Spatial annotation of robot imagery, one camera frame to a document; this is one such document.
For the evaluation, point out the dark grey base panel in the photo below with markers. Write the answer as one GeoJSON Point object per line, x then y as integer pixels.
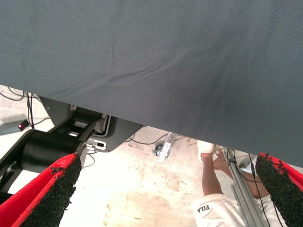
{"type": "Point", "coordinates": [118, 134]}

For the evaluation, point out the small caster wheel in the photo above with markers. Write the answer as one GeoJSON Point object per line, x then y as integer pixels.
{"type": "Point", "coordinates": [157, 150]}

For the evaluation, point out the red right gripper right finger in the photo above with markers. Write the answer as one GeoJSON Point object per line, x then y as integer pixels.
{"type": "Point", "coordinates": [281, 189]}

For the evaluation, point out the dark grey table cloth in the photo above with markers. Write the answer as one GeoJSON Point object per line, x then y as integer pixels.
{"type": "Point", "coordinates": [142, 47]}

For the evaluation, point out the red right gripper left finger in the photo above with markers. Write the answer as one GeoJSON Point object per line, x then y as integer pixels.
{"type": "Point", "coordinates": [35, 201]}

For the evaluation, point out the silver aluminium profile post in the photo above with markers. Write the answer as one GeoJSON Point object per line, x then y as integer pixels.
{"type": "Point", "coordinates": [243, 194]}

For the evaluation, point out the person in white shorts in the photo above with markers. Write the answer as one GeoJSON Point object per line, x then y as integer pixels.
{"type": "Point", "coordinates": [210, 179]}

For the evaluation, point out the small box with red light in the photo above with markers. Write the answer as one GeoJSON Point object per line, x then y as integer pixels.
{"type": "Point", "coordinates": [23, 125]}

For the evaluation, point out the white shoe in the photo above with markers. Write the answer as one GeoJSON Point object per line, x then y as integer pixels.
{"type": "Point", "coordinates": [204, 147]}

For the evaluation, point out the silver aluminium bracket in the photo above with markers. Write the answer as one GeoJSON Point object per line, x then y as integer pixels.
{"type": "Point", "coordinates": [165, 149]}

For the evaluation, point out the grey flat bar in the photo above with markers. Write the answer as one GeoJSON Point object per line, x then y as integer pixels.
{"type": "Point", "coordinates": [9, 127]}

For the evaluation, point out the black cylindrical base frame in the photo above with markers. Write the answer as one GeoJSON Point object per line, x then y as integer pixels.
{"type": "Point", "coordinates": [47, 146]}

